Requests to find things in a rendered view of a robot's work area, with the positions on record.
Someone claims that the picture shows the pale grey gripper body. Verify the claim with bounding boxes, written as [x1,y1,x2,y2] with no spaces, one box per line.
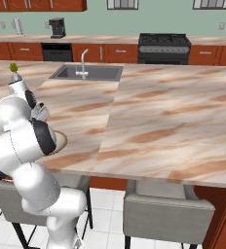
[30,101,51,123]

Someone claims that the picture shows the green plant in grey vase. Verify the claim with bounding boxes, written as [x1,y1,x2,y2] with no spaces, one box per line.
[9,61,23,84]

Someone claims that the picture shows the black dishwasher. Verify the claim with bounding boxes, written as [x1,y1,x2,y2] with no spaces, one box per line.
[40,42,75,63]

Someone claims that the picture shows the silver tap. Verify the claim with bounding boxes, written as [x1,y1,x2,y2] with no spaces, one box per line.
[74,48,91,81]

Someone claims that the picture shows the red-brown lower cupboards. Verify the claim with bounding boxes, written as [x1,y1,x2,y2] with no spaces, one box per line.
[188,44,226,67]
[0,41,45,62]
[71,43,139,64]

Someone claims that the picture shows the grey steel sink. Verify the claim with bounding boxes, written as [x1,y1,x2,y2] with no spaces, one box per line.
[49,63,125,83]

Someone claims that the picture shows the black coffee machine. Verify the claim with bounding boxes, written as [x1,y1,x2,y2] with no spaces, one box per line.
[48,17,67,40]

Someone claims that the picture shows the grey upholstered stool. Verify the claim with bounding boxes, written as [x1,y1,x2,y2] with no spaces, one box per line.
[122,179,216,249]
[0,175,94,249]

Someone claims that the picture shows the black stove with oven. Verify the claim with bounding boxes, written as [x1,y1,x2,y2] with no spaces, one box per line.
[136,32,193,66]

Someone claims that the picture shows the red-brown wall cupboards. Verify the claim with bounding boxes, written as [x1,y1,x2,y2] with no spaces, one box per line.
[0,0,88,14]

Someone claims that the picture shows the window with white frame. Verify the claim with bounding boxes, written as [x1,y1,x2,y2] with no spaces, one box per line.
[191,0,226,11]
[106,0,140,11]

